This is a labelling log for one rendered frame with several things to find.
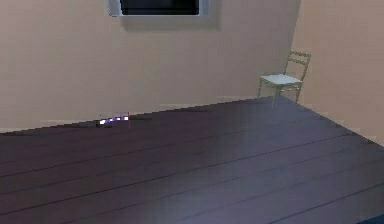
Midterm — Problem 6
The small purple and white object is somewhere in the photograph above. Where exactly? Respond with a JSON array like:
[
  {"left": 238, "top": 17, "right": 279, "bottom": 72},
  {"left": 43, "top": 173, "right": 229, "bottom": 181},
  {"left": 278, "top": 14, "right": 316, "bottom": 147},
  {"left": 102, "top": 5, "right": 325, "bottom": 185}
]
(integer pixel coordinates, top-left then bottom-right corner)
[{"left": 96, "top": 111, "right": 131, "bottom": 129}]

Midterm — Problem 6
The pale green wooden chair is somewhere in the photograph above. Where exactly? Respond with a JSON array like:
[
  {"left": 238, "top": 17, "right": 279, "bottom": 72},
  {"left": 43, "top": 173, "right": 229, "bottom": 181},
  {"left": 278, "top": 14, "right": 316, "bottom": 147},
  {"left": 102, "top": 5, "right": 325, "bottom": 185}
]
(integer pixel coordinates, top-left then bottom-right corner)
[{"left": 257, "top": 49, "right": 312, "bottom": 110}]

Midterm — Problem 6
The wall-mounted black television set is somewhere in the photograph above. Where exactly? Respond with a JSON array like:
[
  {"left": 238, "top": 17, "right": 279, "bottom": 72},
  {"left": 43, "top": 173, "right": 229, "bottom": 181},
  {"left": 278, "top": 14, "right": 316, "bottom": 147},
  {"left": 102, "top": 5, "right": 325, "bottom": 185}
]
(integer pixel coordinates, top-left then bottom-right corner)
[{"left": 106, "top": 0, "right": 210, "bottom": 17}]

